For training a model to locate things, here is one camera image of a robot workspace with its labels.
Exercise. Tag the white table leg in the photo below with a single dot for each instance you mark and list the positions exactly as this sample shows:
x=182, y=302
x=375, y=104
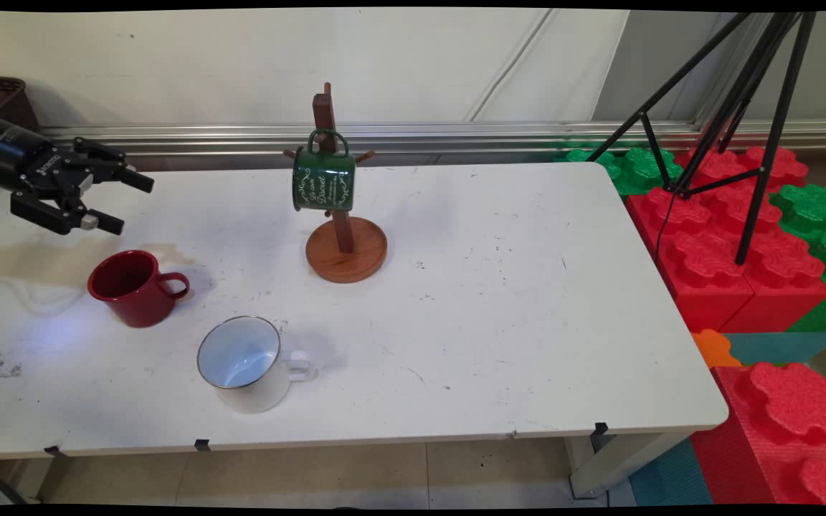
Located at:
x=621, y=459

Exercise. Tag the teal foam block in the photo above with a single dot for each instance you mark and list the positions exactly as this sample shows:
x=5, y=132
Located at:
x=671, y=476
x=779, y=347

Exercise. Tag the wooden mug tree stand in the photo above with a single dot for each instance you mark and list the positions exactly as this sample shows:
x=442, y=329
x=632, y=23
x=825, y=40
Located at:
x=347, y=251

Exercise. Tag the black tripod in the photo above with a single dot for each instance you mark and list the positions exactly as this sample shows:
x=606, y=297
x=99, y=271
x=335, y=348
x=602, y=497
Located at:
x=764, y=107

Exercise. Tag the white enamel mug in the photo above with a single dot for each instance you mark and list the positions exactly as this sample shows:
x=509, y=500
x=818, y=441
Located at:
x=248, y=362

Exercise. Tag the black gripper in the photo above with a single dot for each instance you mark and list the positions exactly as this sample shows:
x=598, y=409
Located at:
x=22, y=158

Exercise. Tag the orange foam piece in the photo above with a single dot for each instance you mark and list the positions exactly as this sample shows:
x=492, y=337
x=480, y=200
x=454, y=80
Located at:
x=714, y=349

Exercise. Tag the green enamel mug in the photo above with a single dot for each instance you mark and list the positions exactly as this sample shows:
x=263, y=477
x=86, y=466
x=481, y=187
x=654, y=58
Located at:
x=323, y=179

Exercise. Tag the red foam building block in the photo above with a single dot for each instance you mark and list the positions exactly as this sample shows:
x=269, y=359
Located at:
x=786, y=301
x=707, y=301
x=779, y=437

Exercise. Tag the aluminium wall rail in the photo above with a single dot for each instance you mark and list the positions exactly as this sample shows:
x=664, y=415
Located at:
x=456, y=136

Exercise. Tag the red mug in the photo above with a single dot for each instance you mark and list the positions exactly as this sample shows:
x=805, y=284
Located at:
x=137, y=290

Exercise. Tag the green foam building block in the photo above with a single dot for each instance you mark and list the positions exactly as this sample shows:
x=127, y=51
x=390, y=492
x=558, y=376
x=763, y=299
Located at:
x=814, y=215
x=639, y=168

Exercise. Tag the black table edge clip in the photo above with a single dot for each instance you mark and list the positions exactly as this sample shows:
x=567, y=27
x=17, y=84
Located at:
x=202, y=445
x=54, y=451
x=599, y=431

